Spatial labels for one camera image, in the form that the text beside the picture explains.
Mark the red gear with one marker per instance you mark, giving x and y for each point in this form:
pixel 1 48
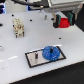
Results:
pixel 64 23

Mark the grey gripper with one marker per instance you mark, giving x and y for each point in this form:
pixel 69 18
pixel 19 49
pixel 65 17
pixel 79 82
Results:
pixel 64 5

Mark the black peg base plate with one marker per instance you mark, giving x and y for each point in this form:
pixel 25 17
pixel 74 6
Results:
pixel 30 56

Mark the beige multi-pin connector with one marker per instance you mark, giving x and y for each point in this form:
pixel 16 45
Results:
pixel 18 27

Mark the blue gear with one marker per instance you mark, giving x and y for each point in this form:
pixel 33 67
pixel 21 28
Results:
pixel 51 53

